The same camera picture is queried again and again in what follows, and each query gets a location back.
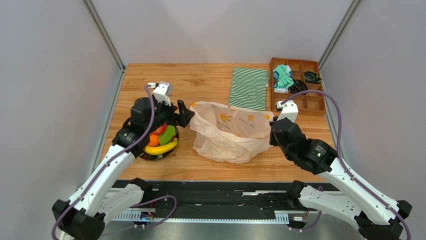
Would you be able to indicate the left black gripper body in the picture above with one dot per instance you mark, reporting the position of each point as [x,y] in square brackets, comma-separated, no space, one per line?
[164,114]

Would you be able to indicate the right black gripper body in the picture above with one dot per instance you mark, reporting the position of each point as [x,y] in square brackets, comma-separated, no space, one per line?
[276,130]

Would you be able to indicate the red apple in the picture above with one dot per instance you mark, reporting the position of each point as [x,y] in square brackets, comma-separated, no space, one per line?
[160,130]

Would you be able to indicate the banana print plastic bag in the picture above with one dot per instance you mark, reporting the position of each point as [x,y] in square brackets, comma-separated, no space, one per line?
[225,133]

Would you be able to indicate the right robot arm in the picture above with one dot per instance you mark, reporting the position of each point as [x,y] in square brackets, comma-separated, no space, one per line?
[373,214]

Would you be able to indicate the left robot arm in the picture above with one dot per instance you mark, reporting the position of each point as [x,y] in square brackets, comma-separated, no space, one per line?
[110,166]

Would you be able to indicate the green starfruit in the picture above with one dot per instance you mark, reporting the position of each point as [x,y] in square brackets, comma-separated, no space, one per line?
[167,136]

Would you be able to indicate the orange fruit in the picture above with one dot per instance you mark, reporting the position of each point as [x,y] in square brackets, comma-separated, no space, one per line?
[154,140]

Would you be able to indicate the yellow banana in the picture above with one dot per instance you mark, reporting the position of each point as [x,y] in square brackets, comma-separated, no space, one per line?
[161,149]

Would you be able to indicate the black fruit bowl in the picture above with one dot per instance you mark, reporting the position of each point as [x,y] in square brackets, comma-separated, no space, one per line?
[159,155]

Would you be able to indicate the wooden compartment tray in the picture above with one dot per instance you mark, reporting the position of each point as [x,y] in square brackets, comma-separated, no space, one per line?
[303,72]

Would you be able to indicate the green striped cloth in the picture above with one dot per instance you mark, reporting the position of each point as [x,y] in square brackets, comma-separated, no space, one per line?
[249,88]

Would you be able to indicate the teal white socks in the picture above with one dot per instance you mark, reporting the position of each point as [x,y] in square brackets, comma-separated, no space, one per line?
[282,76]

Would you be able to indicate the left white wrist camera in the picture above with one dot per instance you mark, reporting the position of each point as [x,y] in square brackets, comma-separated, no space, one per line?
[162,92]

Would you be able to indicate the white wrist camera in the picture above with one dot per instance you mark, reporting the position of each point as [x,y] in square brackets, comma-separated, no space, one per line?
[162,92]
[288,110]

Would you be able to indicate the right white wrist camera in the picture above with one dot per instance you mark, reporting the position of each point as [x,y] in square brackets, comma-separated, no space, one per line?
[288,110]

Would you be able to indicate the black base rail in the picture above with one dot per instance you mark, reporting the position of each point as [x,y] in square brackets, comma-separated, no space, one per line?
[150,203]

